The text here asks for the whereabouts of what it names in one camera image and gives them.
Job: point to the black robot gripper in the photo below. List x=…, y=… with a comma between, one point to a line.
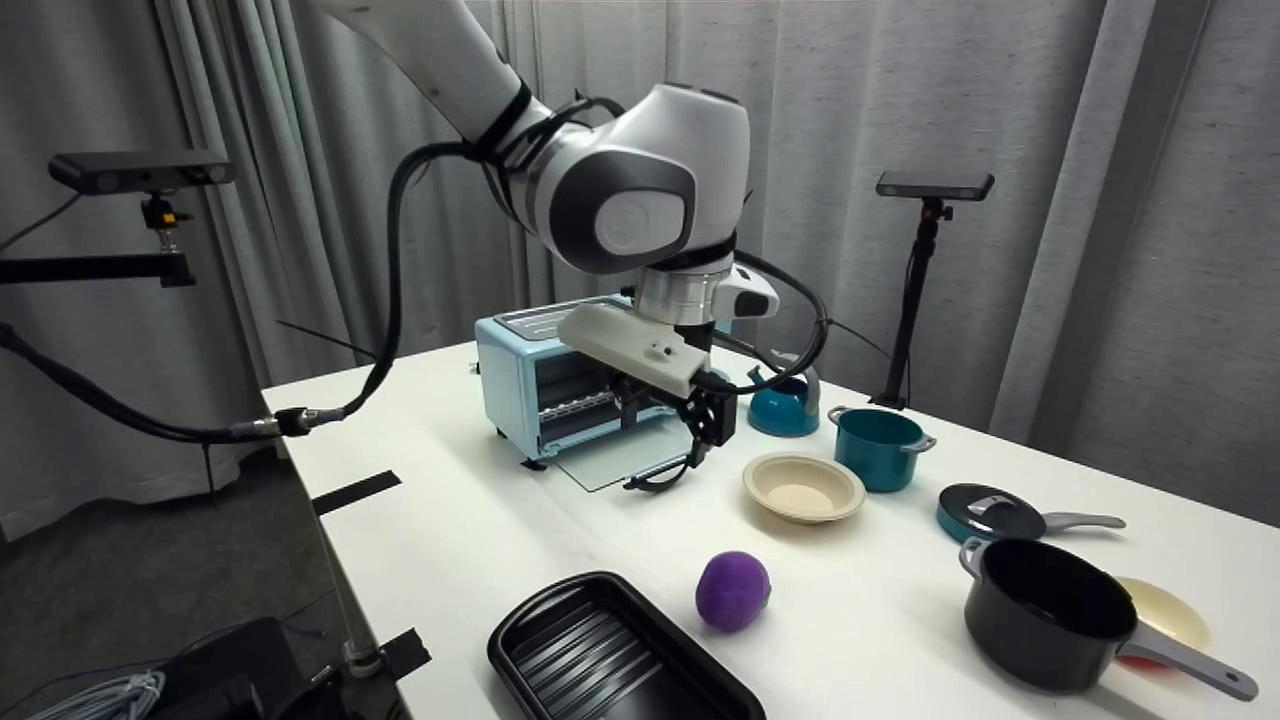
x=707, y=350

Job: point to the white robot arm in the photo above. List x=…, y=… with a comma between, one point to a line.
x=642, y=145

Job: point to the light blue toaster oven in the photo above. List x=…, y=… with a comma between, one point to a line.
x=512, y=380

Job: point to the teal kettle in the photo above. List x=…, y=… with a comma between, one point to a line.
x=780, y=413

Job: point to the cream bowl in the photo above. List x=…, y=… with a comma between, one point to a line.
x=800, y=497

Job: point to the purple ball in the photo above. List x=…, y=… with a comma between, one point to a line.
x=732, y=588

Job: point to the teal pot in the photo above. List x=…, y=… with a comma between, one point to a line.
x=880, y=462

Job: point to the black baking tray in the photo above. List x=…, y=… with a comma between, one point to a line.
x=601, y=662

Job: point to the black tape strip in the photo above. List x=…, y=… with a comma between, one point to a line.
x=358, y=495

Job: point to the black table clamp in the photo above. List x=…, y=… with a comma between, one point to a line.
x=403, y=657

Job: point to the grey curtain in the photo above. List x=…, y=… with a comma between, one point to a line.
x=1066, y=132

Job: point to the cream plate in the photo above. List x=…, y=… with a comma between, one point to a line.
x=1176, y=610

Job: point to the black chair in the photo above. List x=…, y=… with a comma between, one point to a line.
x=224, y=672

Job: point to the grey plastic bag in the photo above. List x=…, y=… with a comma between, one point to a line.
x=83, y=699

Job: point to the black camera stand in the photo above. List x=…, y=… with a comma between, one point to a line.
x=913, y=306

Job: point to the black camera bar on stand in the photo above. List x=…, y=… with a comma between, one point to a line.
x=932, y=185

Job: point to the black camera bar on arm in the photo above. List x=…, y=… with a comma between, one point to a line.
x=132, y=169

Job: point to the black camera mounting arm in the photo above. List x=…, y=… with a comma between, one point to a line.
x=93, y=268

